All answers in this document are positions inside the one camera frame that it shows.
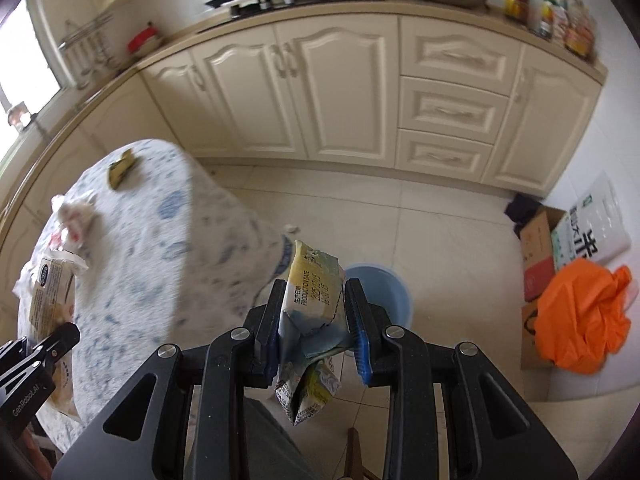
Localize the hanging utensil rack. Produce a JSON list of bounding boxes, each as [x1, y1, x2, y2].
[[58, 13, 119, 90]]

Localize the orange plastic bag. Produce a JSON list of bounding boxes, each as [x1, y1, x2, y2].
[[534, 258, 638, 375]]

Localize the dark trouser leg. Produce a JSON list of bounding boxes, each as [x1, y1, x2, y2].
[[183, 389, 321, 480]]

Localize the yellow snack wrapper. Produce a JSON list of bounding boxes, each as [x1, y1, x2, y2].
[[276, 240, 350, 426]]

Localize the condiment bottles group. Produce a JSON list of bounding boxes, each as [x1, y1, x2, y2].
[[503, 0, 597, 62]]

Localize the white rice bag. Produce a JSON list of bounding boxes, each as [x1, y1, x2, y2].
[[551, 172, 631, 271]]

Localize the cream kitchen cabinet run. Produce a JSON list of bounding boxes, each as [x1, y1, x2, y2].
[[1, 1, 608, 309]]

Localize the white cream food package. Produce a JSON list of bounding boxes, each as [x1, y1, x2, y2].
[[13, 248, 89, 351]]

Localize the small gold snack packet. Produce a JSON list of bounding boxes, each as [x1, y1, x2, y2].
[[107, 148, 137, 190]]

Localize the blue plastic trash bucket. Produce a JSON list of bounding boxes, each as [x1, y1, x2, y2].
[[345, 263, 413, 328]]

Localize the white red plastic bag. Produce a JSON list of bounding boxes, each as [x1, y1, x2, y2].
[[49, 192, 96, 252]]

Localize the blue patterned white tablecloth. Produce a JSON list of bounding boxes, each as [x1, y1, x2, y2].
[[37, 139, 293, 451]]

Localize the kitchen window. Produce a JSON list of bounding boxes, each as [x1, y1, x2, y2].
[[0, 0, 61, 157]]

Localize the dark cloth on floor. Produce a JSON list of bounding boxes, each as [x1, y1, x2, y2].
[[504, 193, 542, 237]]

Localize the red pot with bowl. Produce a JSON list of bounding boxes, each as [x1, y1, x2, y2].
[[127, 22, 164, 58]]

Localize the brown cardboard box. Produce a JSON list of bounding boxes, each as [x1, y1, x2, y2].
[[520, 206, 565, 370]]

